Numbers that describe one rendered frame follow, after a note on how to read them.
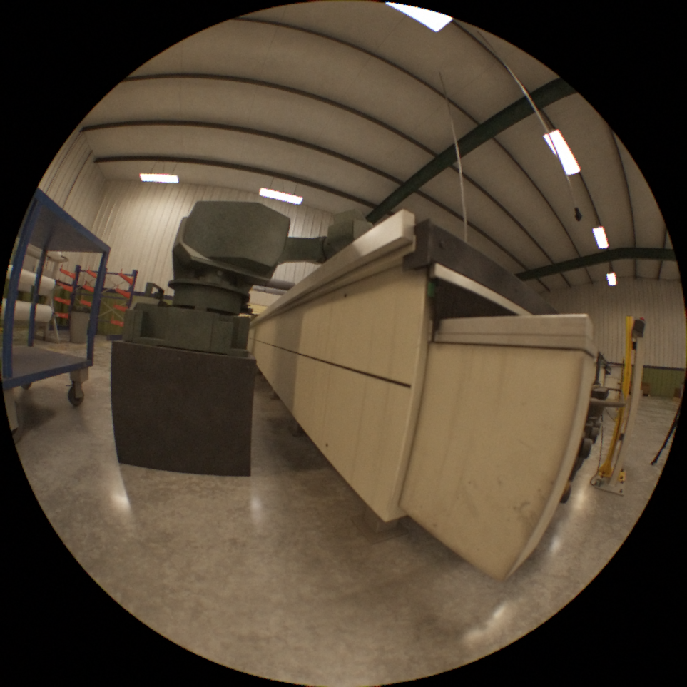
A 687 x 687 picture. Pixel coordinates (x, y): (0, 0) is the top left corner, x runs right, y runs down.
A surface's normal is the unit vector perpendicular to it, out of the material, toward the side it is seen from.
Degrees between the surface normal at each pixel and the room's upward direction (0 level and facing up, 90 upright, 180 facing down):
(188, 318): 90
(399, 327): 90
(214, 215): 90
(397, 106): 176
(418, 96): 169
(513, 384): 90
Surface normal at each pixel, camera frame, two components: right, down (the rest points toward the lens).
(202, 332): 0.44, 0.04
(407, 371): -0.90, -0.12
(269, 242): 0.77, 0.09
